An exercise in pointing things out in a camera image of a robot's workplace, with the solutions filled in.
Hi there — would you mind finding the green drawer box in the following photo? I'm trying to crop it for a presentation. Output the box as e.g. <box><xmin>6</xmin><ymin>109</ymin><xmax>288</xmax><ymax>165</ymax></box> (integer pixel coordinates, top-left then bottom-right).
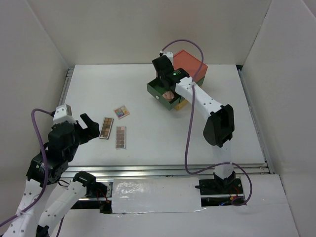
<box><xmin>146</xmin><ymin>76</ymin><xmax>204</xmax><ymax>111</ymax></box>

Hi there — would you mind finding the peach makeup sponge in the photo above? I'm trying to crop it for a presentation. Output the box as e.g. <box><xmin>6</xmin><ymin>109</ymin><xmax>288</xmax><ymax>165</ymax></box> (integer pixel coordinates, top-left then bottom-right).
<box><xmin>162</xmin><ymin>91</ymin><xmax>175</xmax><ymax>102</ymax></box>

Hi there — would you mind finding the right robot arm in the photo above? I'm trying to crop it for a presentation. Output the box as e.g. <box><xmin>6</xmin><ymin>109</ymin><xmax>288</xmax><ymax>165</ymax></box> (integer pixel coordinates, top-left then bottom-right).
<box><xmin>152</xmin><ymin>54</ymin><xmax>236</xmax><ymax>193</ymax></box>

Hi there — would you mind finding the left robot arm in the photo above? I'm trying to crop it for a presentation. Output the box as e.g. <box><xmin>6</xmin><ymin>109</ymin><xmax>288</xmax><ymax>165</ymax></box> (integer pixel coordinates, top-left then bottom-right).
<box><xmin>1</xmin><ymin>109</ymin><xmax>108</xmax><ymax>237</ymax></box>

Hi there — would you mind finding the brown eyeshadow palette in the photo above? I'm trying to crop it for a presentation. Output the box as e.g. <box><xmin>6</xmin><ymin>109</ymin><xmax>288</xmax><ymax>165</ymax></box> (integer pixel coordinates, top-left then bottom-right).
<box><xmin>99</xmin><ymin>117</ymin><xmax>114</xmax><ymax>140</ymax></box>

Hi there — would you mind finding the pink-brown eyeshadow palette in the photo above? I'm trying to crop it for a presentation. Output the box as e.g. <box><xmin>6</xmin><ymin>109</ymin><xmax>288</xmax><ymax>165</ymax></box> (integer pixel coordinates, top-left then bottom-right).
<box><xmin>116</xmin><ymin>126</ymin><xmax>126</xmax><ymax>149</ymax></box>

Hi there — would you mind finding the colourful square eyeshadow palette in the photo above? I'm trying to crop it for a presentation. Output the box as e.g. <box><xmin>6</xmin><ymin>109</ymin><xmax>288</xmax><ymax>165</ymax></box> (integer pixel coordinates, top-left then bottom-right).
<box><xmin>114</xmin><ymin>105</ymin><xmax>130</xmax><ymax>119</ymax></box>

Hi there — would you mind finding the yellow drawer box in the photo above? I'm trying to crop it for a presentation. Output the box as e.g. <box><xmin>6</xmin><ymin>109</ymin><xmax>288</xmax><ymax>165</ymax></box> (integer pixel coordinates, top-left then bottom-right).
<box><xmin>173</xmin><ymin>84</ymin><xmax>197</xmax><ymax>111</ymax></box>

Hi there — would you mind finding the white front cover panel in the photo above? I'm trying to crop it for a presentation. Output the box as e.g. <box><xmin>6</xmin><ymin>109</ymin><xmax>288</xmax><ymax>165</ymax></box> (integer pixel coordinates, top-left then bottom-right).
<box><xmin>112</xmin><ymin>177</ymin><xmax>202</xmax><ymax>214</ymax></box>

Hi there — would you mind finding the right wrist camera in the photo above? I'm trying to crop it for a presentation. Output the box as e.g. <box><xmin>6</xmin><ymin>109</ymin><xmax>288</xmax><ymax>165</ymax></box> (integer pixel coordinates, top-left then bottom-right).
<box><xmin>159</xmin><ymin>50</ymin><xmax>173</xmax><ymax>64</ymax></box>

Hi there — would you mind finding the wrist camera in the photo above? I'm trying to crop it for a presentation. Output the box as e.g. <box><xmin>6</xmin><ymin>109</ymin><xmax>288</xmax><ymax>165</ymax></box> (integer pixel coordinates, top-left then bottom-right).
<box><xmin>159</xmin><ymin>50</ymin><xmax>173</xmax><ymax>64</ymax></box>
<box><xmin>53</xmin><ymin>104</ymin><xmax>75</xmax><ymax>124</ymax></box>

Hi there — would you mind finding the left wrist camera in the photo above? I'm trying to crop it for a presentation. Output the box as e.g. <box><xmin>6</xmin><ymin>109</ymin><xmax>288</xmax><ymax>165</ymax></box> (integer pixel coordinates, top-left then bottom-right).
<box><xmin>53</xmin><ymin>104</ymin><xmax>75</xmax><ymax>124</ymax></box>

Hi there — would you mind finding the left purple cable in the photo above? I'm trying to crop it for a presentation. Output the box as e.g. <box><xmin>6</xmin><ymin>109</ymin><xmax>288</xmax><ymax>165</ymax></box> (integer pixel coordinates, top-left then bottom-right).
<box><xmin>0</xmin><ymin>108</ymin><xmax>65</xmax><ymax>237</ymax></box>

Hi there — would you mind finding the aluminium table rail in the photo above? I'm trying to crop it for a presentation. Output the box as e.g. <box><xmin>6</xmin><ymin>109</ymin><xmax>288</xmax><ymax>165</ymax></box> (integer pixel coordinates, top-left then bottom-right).
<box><xmin>61</xmin><ymin>64</ymin><xmax>270</xmax><ymax>179</ymax></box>

